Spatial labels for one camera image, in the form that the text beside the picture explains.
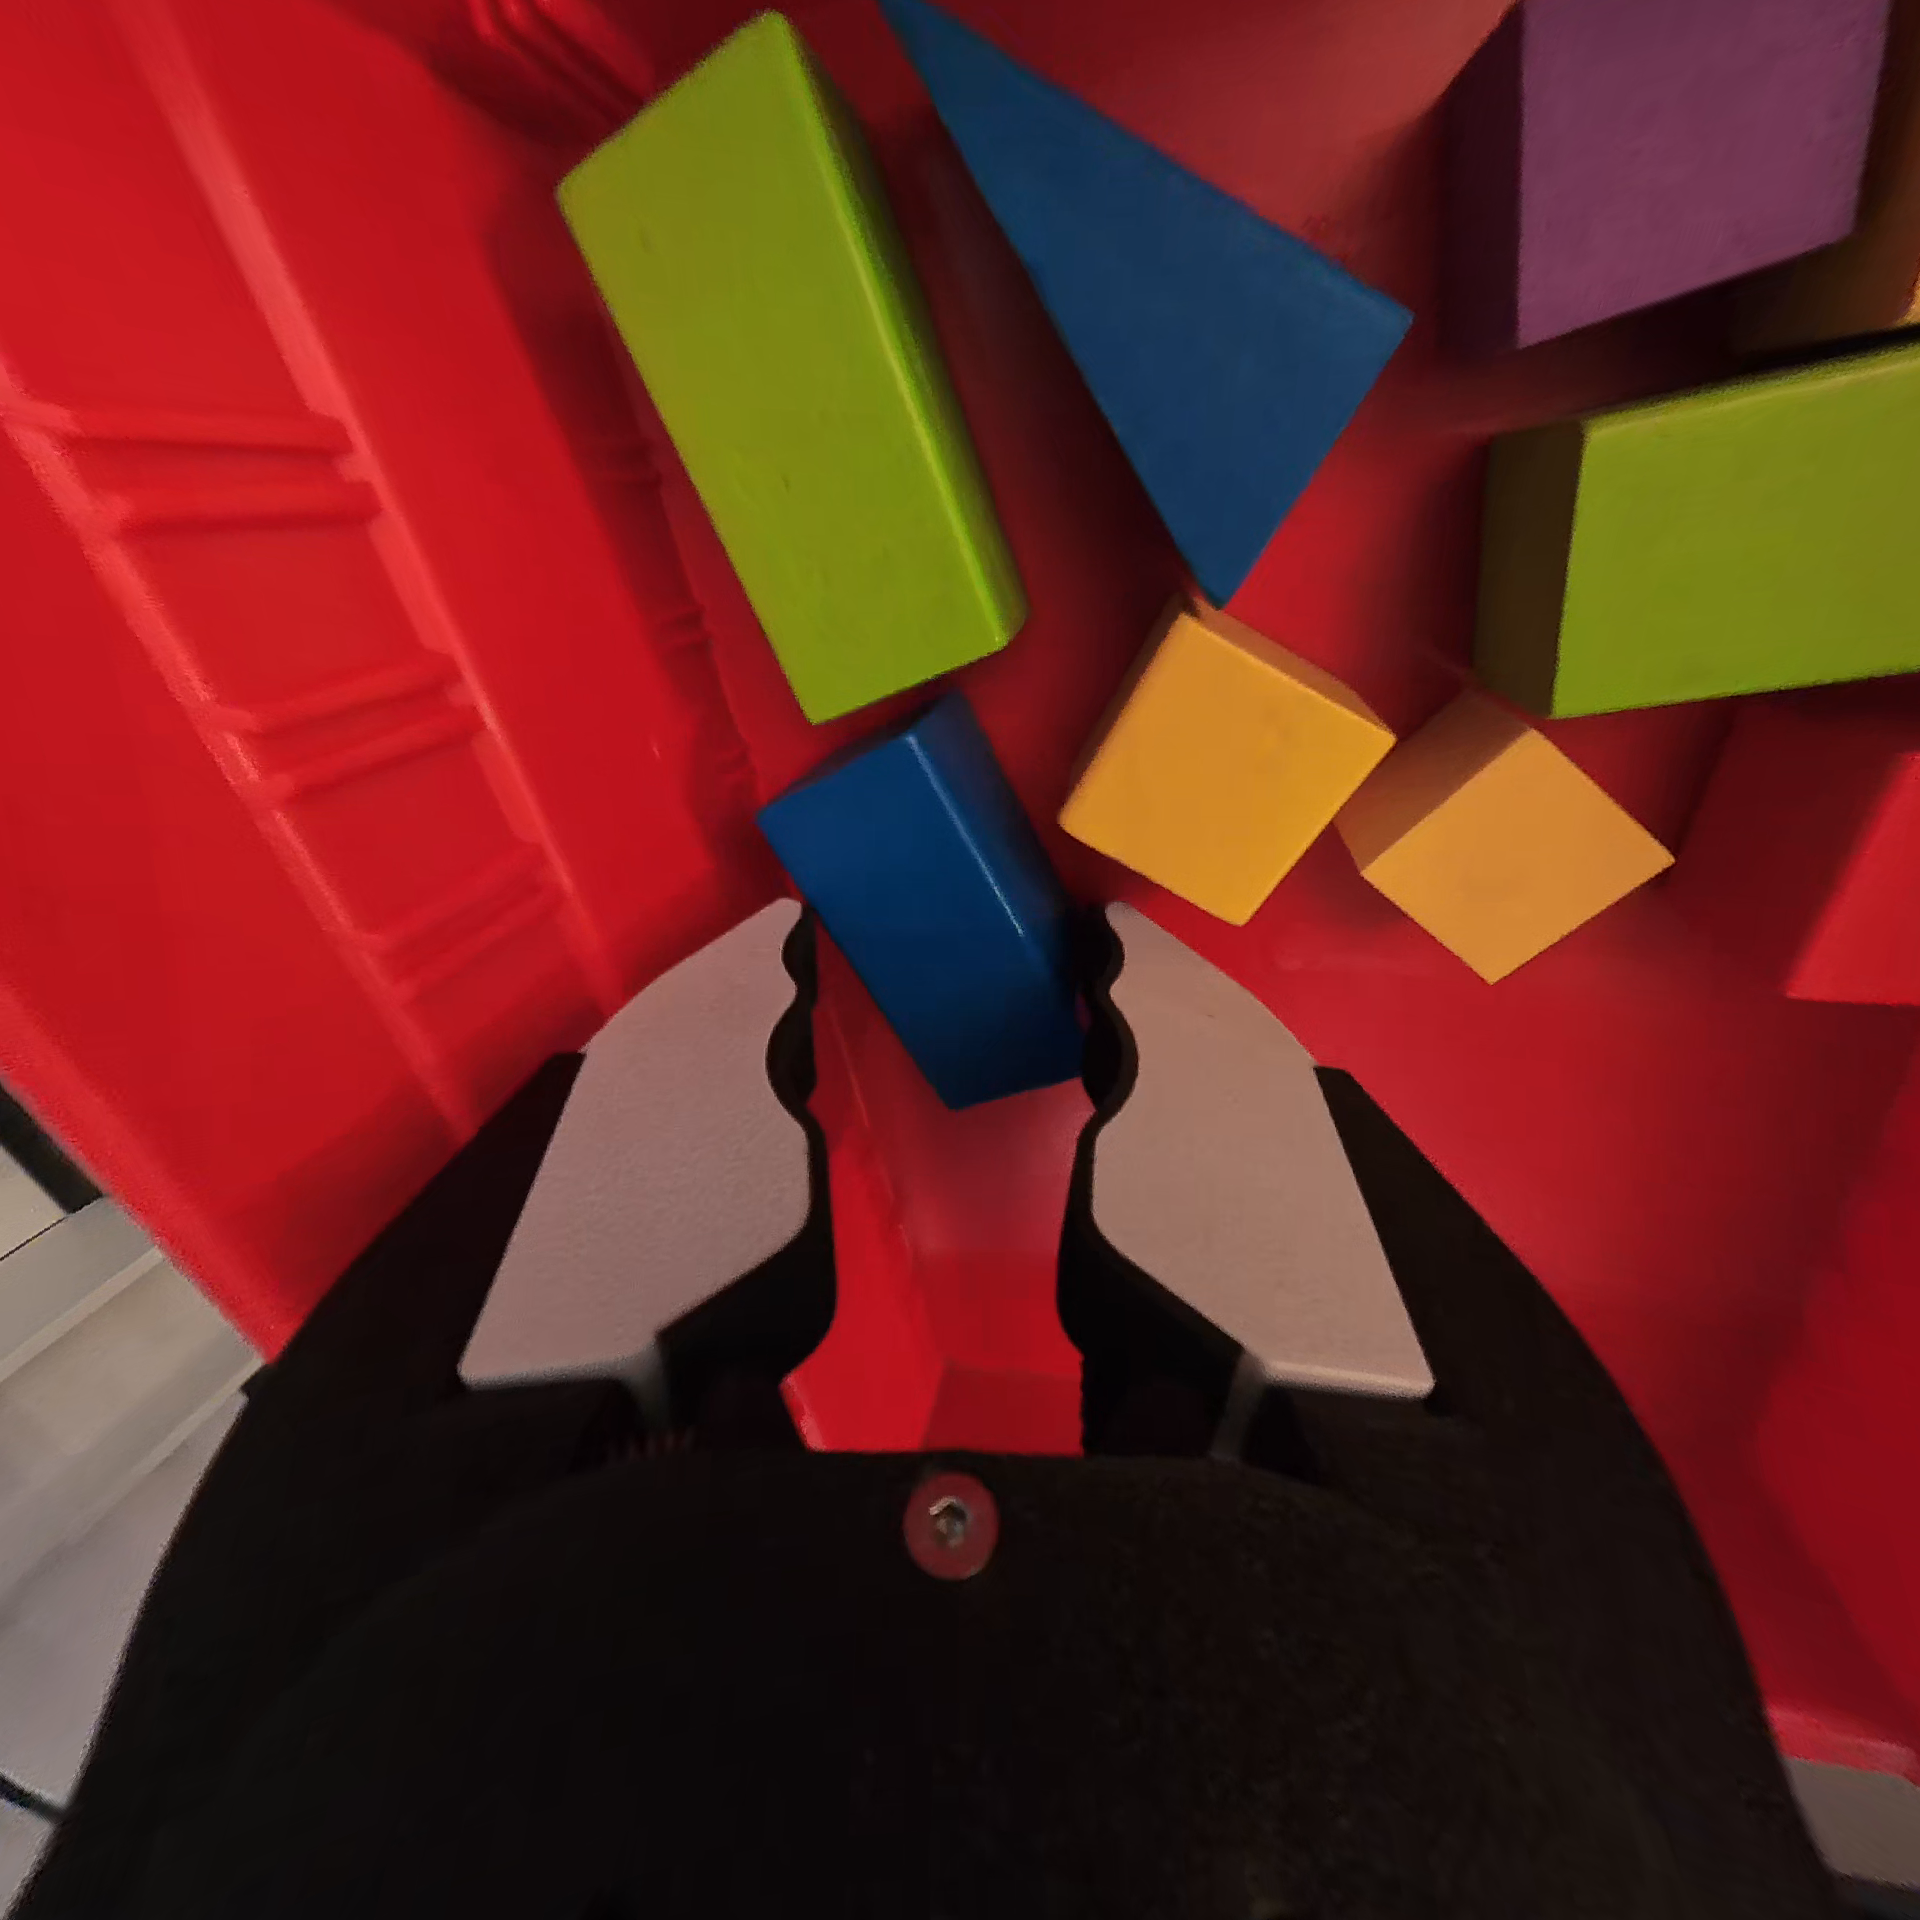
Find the red wooden block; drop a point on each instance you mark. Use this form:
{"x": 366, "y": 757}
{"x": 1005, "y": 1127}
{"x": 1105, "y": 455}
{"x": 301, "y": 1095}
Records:
{"x": 1869, "y": 885}

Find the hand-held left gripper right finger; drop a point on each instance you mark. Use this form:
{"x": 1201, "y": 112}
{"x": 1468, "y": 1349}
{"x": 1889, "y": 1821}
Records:
{"x": 1244, "y": 1201}

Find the blue rectangular wooden block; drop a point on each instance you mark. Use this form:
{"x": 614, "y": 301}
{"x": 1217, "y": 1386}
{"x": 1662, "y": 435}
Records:
{"x": 937, "y": 914}

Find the red plastic bin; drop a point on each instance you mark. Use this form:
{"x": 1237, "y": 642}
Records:
{"x": 376, "y": 751}

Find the blue wooden triangle block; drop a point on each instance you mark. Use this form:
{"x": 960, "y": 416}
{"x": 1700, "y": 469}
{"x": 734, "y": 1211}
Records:
{"x": 1171, "y": 330}

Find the purple wooden block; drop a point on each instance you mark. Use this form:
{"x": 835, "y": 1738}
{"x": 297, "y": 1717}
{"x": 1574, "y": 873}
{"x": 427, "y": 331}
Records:
{"x": 1680, "y": 150}

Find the long green wooden block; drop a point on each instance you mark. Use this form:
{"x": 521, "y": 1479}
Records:
{"x": 781, "y": 375}

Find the yellow wooden cube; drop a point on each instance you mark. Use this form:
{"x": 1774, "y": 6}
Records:
{"x": 1223, "y": 763}
{"x": 1501, "y": 855}

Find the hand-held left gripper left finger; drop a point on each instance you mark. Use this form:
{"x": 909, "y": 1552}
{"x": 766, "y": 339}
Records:
{"x": 661, "y": 1184}

